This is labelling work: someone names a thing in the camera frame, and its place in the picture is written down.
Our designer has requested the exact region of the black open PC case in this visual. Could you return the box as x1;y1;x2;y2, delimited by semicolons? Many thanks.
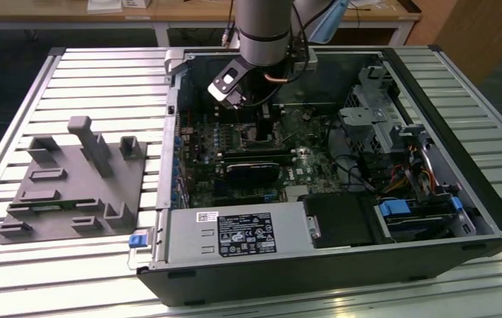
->
135;44;502;307

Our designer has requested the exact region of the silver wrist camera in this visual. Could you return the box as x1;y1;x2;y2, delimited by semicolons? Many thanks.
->
207;59;252;109

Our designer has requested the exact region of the wooden desk white frame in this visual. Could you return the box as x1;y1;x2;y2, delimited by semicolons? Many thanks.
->
0;0;422;47

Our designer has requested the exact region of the silver power supply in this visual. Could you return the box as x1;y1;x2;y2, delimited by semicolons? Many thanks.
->
162;202;316;268

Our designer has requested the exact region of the CPU socket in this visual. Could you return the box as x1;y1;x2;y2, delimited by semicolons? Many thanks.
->
239;122;283;148

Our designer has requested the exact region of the silver chipset heatsink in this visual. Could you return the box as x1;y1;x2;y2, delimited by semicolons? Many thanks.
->
288;185;310;200

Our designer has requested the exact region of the grey metal drive cage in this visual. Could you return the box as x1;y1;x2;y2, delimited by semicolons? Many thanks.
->
338;64;431;155

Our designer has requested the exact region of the green motherboard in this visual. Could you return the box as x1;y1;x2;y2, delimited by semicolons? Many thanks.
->
175;105;354;209

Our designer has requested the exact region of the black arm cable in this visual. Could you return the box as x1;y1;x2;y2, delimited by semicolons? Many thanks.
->
256;0;311;105

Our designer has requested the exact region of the orange wire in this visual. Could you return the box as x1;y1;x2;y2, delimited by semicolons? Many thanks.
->
416;168;438;193

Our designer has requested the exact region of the wooden cabinet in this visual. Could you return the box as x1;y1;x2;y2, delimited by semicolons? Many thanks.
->
407;0;502;86

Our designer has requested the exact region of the blue case latch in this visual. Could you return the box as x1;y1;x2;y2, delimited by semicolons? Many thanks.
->
128;233;152;248

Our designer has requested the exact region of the blue disk carrier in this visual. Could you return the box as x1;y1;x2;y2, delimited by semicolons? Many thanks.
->
376;197;411;218

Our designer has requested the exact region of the black RAM slot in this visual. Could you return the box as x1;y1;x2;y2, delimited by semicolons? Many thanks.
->
222;148;307;158
222;156;296;164

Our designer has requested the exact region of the black graphics card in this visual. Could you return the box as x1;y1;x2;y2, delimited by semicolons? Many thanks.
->
224;161;282;186

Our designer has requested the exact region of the green RAM stick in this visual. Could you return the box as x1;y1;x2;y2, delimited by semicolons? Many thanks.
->
31;201;78;211

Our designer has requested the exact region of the grey parts rack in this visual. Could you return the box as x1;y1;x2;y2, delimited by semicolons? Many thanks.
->
0;115;148;245

